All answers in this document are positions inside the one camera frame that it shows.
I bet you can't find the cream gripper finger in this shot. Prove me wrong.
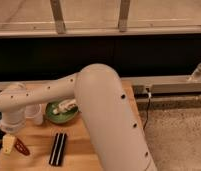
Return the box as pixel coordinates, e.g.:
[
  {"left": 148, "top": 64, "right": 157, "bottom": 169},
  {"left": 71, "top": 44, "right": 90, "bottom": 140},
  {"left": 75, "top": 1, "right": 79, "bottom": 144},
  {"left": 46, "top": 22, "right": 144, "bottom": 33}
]
[{"left": 2, "top": 134, "right": 16, "bottom": 155}]

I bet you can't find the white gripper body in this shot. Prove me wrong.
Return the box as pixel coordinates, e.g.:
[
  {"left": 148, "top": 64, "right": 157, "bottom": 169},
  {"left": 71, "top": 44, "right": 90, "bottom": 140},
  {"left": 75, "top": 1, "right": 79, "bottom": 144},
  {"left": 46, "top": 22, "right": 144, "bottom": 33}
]
[{"left": 0, "top": 118, "right": 25, "bottom": 134}]

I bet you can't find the black striped rectangular bar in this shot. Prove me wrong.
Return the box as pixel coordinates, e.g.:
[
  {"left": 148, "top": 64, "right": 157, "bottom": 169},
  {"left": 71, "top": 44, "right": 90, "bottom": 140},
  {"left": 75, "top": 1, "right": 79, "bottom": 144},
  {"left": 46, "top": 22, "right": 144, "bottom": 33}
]
[{"left": 49, "top": 133, "right": 67, "bottom": 166}]

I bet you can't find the black cable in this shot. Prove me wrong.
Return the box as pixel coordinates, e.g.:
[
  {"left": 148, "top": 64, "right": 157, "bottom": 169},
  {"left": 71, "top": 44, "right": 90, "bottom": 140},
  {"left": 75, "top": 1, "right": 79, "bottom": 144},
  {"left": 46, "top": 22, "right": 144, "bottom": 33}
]
[{"left": 142, "top": 87, "right": 152, "bottom": 132}]

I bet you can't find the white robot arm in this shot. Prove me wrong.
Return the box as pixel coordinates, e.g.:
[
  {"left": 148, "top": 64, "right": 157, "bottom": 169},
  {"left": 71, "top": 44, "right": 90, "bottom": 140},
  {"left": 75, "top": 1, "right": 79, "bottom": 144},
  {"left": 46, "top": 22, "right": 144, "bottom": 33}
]
[{"left": 0, "top": 64, "right": 157, "bottom": 171}]

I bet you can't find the white plastic cup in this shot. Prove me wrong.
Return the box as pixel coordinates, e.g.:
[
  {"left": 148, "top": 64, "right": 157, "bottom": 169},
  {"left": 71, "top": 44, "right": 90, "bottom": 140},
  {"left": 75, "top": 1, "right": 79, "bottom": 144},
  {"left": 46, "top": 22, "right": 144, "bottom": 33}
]
[{"left": 25, "top": 104, "right": 43, "bottom": 125}]

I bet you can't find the green bowl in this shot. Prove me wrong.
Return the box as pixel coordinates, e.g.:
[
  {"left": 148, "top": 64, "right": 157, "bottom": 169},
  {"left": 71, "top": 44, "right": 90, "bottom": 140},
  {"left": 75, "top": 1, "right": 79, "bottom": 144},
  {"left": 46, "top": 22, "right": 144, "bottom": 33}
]
[{"left": 45, "top": 101, "right": 78, "bottom": 124}]

